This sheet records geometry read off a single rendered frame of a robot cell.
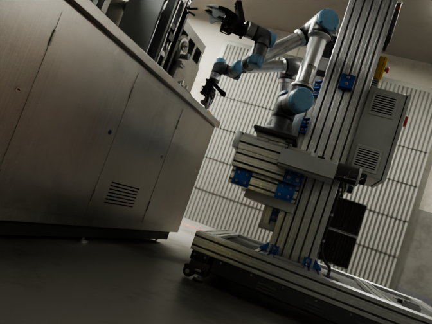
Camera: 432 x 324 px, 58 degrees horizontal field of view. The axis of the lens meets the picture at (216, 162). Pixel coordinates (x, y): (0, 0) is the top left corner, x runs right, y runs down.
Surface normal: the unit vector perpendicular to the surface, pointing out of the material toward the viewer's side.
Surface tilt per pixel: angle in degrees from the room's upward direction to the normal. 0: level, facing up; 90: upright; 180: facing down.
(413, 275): 90
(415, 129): 90
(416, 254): 90
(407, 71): 90
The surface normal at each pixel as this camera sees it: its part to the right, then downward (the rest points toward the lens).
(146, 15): -0.33, -0.20
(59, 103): 0.89, 0.28
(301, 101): 0.16, 0.11
